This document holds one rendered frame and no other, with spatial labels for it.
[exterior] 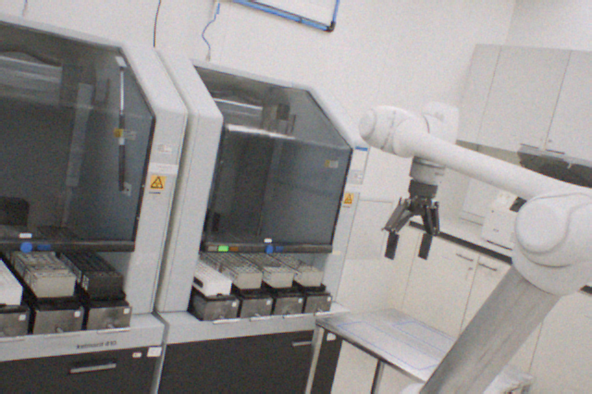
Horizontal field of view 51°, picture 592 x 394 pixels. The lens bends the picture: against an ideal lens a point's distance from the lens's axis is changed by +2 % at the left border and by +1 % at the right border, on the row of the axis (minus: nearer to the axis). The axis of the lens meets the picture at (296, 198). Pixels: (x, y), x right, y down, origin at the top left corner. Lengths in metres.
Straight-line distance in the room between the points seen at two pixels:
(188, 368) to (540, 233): 1.46
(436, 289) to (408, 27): 1.78
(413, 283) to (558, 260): 3.46
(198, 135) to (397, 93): 2.37
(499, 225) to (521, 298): 2.95
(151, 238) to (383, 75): 2.43
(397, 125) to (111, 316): 1.07
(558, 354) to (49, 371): 2.85
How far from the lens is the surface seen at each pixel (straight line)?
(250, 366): 2.41
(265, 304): 2.33
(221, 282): 2.23
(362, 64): 4.00
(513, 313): 1.22
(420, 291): 4.51
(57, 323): 1.98
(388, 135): 1.49
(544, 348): 4.03
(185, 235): 2.15
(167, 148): 2.04
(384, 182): 4.33
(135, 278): 2.12
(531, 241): 1.11
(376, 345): 2.09
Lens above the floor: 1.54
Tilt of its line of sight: 9 degrees down
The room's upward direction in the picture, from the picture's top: 12 degrees clockwise
